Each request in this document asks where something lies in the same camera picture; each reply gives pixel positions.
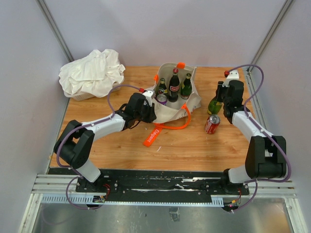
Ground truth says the dark cola glass bottle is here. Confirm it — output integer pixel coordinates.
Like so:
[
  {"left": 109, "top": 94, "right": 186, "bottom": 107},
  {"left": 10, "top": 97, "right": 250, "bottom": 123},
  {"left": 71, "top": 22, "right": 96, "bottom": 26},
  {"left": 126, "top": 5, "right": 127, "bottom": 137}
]
[{"left": 168, "top": 68, "right": 180, "bottom": 102}]

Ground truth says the green bottle front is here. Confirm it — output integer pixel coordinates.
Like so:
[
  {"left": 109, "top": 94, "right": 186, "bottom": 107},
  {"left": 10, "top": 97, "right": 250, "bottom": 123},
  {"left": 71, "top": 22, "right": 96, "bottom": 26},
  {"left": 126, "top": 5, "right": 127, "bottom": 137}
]
[{"left": 207, "top": 96, "right": 222, "bottom": 115}]

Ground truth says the beige canvas tote bag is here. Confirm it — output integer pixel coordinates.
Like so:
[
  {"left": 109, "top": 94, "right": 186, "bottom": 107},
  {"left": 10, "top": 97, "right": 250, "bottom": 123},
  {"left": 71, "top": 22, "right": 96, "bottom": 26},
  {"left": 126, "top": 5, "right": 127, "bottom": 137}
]
[{"left": 142, "top": 62, "right": 202, "bottom": 148}]

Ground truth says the green bottle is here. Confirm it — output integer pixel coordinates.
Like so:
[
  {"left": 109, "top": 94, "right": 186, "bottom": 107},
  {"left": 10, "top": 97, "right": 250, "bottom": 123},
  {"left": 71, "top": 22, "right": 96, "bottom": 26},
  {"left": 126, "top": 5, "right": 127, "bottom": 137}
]
[
  {"left": 180, "top": 73, "right": 192, "bottom": 100},
  {"left": 207, "top": 96, "right": 222, "bottom": 115},
  {"left": 156, "top": 78, "right": 168, "bottom": 96}
]

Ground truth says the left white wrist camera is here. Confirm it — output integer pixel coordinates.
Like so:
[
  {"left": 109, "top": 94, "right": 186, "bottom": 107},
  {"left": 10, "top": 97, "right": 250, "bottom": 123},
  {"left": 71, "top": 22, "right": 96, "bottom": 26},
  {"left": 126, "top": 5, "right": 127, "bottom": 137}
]
[{"left": 142, "top": 90, "right": 156, "bottom": 106}]

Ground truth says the aluminium rail frame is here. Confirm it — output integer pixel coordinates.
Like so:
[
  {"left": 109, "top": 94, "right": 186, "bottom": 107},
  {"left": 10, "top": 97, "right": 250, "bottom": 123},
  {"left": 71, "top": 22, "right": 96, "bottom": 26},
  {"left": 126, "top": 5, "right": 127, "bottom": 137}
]
[{"left": 32, "top": 175, "right": 296, "bottom": 208}]

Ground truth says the red cola can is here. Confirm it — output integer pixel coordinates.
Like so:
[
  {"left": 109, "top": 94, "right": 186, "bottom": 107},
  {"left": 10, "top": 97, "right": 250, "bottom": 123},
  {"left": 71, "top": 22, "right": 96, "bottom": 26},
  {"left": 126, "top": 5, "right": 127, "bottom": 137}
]
[{"left": 205, "top": 114, "right": 221, "bottom": 134}]

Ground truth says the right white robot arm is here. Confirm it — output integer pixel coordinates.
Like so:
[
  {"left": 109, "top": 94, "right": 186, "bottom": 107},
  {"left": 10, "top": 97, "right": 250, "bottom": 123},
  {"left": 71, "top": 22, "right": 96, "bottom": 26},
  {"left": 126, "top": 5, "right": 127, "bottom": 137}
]
[{"left": 216, "top": 80, "right": 290, "bottom": 194}]

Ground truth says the purple soda can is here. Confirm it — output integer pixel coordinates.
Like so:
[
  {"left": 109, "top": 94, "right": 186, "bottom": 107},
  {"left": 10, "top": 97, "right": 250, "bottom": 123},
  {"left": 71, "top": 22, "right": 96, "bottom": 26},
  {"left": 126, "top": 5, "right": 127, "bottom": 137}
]
[{"left": 156, "top": 94, "right": 167, "bottom": 105}]

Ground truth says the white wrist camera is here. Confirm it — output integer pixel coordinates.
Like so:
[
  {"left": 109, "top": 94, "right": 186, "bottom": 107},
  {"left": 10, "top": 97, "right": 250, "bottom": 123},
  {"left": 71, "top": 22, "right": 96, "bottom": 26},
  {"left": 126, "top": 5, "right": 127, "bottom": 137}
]
[
  {"left": 222, "top": 69, "right": 240, "bottom": 87},
  {"left": 142, "top": 90, "right": 156, "bottom": 106}
]

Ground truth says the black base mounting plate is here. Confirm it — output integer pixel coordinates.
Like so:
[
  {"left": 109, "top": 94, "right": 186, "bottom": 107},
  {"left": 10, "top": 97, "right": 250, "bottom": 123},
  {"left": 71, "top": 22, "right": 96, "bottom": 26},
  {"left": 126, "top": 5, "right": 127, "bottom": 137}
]
[{"left": 75, "top": 168, "right": 251, "bottom": 204}]

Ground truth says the crumpled white cloth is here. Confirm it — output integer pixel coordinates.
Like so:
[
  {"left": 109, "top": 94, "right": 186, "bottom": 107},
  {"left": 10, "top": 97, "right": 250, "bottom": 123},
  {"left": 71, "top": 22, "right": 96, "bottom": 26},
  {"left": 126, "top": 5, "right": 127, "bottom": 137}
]
[{"left": 59, "top": 49, "right": 125, "bottom": 98}]

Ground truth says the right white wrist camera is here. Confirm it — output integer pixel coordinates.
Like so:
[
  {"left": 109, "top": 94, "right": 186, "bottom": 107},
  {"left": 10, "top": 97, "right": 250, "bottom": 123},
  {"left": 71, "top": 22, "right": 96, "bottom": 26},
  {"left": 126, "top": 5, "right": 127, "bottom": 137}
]
[{"left": 222, "top": 69, "right": 240, "bottom": 87}]

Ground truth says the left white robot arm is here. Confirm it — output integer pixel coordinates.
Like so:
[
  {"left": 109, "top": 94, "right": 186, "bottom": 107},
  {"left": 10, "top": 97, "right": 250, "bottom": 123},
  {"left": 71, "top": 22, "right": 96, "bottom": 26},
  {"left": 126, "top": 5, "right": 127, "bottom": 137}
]
[{"left": 53, "top": 90, "right": 156, "bottom": 192}]

